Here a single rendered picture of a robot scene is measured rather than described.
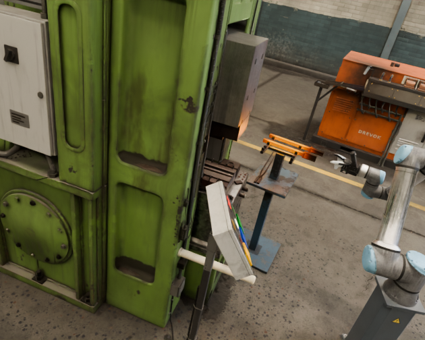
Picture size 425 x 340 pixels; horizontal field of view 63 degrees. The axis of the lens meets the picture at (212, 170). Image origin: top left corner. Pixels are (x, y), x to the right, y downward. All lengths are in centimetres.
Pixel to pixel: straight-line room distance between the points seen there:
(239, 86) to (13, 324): 194
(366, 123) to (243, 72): 383
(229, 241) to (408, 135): 427
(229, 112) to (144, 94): 42
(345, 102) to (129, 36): 406
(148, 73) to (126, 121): 27
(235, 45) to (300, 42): 782
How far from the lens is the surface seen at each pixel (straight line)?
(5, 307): 268
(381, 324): 242
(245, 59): 166
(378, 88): 508
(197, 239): 226
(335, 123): 540
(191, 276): 247
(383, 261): 214
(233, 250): 141
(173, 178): 169
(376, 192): 267
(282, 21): 955
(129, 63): 166
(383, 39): 921
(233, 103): 172
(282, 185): 260
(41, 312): 260
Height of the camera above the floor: 204
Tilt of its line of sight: 30 degrees down
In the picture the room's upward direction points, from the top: 11 degrees clockwise
